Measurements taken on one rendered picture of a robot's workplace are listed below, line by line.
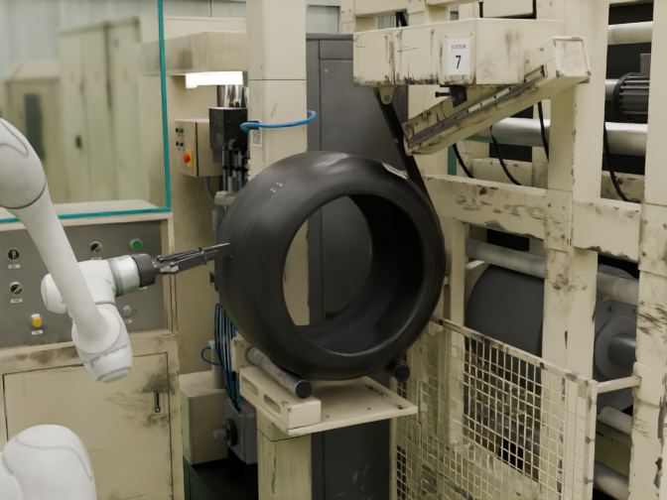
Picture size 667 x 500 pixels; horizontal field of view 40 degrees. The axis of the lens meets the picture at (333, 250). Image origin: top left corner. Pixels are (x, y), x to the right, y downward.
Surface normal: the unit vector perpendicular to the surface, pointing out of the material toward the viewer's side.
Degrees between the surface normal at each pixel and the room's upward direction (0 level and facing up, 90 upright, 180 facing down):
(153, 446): 90
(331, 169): 44
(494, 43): 90
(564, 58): 72
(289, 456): 90
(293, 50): 90
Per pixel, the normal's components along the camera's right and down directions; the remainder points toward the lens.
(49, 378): 0.43, 0.16
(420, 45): -0.90, 0.08
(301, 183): -0.05, -0.49
